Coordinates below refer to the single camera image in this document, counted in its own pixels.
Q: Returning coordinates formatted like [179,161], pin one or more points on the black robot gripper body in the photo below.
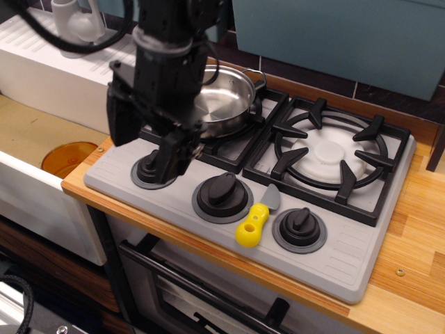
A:
[165,78]

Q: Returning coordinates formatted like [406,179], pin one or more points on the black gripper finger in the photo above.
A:
[124,119]
[177,150]

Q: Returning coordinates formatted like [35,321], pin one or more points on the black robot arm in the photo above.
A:
[171,21]

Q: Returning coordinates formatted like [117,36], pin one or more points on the stainless steel pot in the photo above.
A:
[223,106]

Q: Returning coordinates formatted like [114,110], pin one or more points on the black left stove knob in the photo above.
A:
[143,173]

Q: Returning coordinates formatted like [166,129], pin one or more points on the black stove knob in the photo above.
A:
[143,173]
[299,231]
[222,199]

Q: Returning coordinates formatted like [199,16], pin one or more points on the black middle stove knob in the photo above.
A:
[222,199]

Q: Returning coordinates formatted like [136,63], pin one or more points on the white toy sink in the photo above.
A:
[48,100]

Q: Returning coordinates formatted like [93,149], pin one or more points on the orange plastic bowl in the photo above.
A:
[61,161]

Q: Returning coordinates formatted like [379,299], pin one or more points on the black left burner grate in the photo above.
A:
[232,152]

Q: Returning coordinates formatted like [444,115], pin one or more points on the black burner grate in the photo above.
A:
[232,152]
[359,199]

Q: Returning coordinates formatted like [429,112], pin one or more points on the grey toy faucet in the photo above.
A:
[72,25]

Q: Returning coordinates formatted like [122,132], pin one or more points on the grey toy stove top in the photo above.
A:
[341,268]

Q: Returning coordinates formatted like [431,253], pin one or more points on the black right stove knob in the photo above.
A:
[299,231]

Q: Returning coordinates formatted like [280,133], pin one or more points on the white burner cap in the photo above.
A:
[327,148]

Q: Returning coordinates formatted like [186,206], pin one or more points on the black right burner grate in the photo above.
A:
[359,199]

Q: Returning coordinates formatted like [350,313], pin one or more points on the teal box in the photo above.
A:
[394,45]

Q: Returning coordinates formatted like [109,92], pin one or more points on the yellow handled toy knife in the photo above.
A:
[249,232]

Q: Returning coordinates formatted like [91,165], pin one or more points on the oven door with black handle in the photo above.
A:
[268,325]

